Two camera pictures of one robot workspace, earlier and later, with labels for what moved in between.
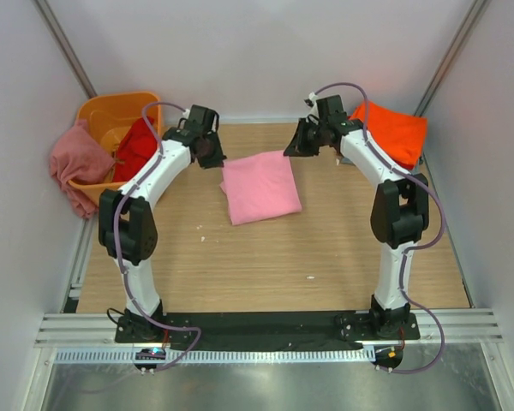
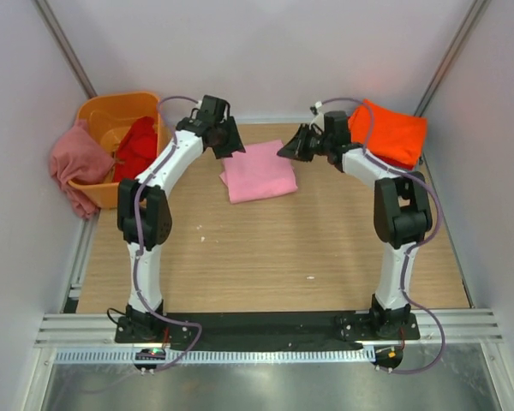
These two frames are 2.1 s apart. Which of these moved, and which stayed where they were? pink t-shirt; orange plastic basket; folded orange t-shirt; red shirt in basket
Moved: pink t-shirt
Stayed: folded orange t-shirt; orange plastic basket; red shirt in basket
